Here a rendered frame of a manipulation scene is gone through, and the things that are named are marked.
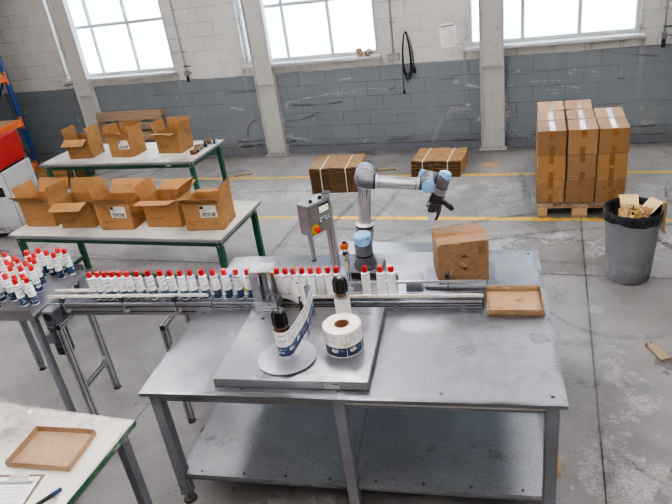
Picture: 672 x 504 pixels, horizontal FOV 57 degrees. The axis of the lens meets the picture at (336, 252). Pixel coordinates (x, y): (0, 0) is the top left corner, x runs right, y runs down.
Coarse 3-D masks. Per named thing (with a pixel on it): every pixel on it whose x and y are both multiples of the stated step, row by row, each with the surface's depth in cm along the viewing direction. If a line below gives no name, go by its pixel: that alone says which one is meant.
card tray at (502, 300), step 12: (492, 288) 359; (504, 288) 358; (516, 288) 356; (528, 288) 355; (540, 288) 349; (492, 300) 351; (504, 300) 349; (516, 300) 348; (528, 300) 346; (540, 300) 345; (492, 312) 337; (504, 312) 336; (516, 312) 334; (528, 312) 333; (540, 312) 331
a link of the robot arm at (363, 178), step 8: (360, 176) 369; (368, 176) 367; (376, 176) 367; (384, 176) 368; (392, 176) 368; (424, 176) 371; (360, 184) 370; (368, 184) 367; (376, 184) 367; (384, 184) 367; (392, 184) 366; (400, 184) 365; (408, 184) 365; (416, 184) 364; (424, 184) 362; (432, 184) 361
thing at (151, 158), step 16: (48, 160) 779; (64, 160) 769; (80, 160) 759; (96, 160) 749; (112, 160) 740; (128, 160) 731; (144, 160) 722; (160, 160) 713; (176, 160) 705; (192, 160) 696; (48, 176) 773; (192, 176) 708; (224, 176) 775
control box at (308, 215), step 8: (304, 200) 352; (312, 200) 350; (320, 200) 349; (328, 200) 352; (304, 208) 344; (312, 208) 345; (304, 216) 348; (312, 216) 346; (304, 224) 351; (312, 224) 348; (320, 224) 352; (328, 224) 357; (304, 232) 354; (312, 232) 349; (320, 232) 355
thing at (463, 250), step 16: (480, 224) 376; (432, 240) 381; (448, 240) 362; (464, 240) 359; (480, 240) 357; (448, 256) 362; (464, 256) 362; (480, 256) 362; (448, 272) 367; (464, 272) 367; (480, 272) 367
